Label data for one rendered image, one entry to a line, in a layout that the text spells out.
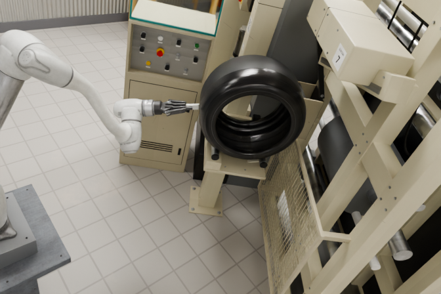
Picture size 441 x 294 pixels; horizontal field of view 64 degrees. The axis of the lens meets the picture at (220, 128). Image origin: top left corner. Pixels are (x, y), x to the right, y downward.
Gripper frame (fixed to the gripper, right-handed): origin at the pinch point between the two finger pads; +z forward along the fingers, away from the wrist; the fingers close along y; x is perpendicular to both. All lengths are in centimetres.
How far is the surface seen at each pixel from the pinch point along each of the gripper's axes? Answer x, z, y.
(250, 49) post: -18.8, 31.9, 26.1
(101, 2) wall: 50, -140, 314
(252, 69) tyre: -22.9, 30.5, -3.5
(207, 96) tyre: -10.4, 8.5, -6.8
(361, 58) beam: -45, 67, -36
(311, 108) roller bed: 18, 69, 19
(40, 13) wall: 44, -199, 265
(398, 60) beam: -44, 81, -36
